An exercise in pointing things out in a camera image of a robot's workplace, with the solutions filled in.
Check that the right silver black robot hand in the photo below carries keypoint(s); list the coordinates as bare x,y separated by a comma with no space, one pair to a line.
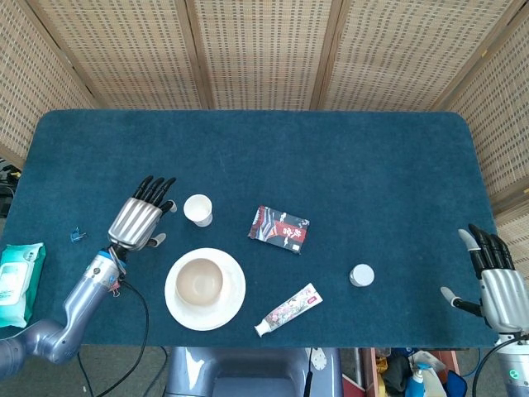
506,297

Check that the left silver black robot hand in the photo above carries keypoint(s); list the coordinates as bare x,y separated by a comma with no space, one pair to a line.
134,223

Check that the white paper cup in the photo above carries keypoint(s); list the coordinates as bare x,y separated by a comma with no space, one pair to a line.
197,209

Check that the beige bowl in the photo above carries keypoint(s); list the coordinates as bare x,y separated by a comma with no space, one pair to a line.
198,283

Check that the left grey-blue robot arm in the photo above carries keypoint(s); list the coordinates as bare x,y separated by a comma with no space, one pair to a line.
82,297

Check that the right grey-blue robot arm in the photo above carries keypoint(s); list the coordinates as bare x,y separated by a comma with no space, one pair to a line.
516,368

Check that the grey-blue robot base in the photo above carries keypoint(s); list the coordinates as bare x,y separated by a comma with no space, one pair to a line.
248,372

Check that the blue binder clip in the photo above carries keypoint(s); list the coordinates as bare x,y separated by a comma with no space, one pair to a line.
77,235

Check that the pink binder clip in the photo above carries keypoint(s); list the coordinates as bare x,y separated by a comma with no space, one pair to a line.
117,293

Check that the blue cloth bag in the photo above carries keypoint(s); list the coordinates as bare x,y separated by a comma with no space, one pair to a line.
456,384

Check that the white round plate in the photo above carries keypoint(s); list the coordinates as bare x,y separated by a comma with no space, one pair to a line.
198,319

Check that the blue spray bottle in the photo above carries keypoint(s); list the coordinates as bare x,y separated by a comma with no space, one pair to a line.
415,384

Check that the green wet wipes pack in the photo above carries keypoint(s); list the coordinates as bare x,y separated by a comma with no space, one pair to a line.
18,285

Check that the black cloth bundle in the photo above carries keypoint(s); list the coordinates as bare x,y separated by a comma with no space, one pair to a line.
397,374

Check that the red black card box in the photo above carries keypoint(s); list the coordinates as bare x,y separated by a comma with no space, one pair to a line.
279,229

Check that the small white lidded jar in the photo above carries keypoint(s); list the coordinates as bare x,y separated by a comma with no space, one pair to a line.
362,275

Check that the red storage crate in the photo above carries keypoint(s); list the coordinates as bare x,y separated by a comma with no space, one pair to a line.
372,372

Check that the grey metal pole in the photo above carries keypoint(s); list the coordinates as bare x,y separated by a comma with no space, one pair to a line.
360,368

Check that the dark blue table mat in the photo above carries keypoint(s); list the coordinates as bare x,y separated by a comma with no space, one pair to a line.
289,165

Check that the bamboo folding screen panel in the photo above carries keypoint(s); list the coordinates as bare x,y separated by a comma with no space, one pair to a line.
405,49
25,82
264,49
504,124
124,49

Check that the floral toothpaste tube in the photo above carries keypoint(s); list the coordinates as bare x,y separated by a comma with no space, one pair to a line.
289,309

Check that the white plastic part with holes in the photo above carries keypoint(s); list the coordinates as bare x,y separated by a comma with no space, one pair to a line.
318,360

